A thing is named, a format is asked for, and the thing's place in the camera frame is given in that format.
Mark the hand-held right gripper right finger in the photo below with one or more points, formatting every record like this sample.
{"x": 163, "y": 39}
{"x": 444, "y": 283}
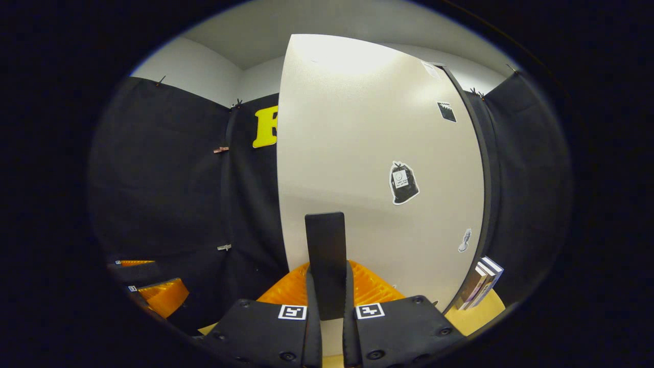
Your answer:
{"x": 398, "y": 332}

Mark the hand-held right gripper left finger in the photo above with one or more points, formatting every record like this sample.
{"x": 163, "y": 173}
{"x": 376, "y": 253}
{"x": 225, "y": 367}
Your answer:
{"x": 271, "y": 337}

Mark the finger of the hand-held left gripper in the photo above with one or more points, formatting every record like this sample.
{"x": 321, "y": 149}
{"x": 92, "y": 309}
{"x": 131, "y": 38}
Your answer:
{"x": 163, "y": 296}
{"x": 135, "y": 263}

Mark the beige cabinet door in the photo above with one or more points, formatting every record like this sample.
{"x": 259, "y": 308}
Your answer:
{"x": 357, "y": 128}

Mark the cream spine book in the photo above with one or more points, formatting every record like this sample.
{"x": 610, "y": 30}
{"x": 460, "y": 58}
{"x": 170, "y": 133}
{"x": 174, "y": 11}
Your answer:
{"x": 470, "y": 289}

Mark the black backdrop cloth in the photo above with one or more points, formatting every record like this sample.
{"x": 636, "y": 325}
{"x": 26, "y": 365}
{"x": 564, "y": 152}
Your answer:
{"x": 153, "y": 179}

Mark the white spine book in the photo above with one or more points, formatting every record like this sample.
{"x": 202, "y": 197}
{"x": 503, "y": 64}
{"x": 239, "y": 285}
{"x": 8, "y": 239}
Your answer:
{"x": 483, "y": 286}

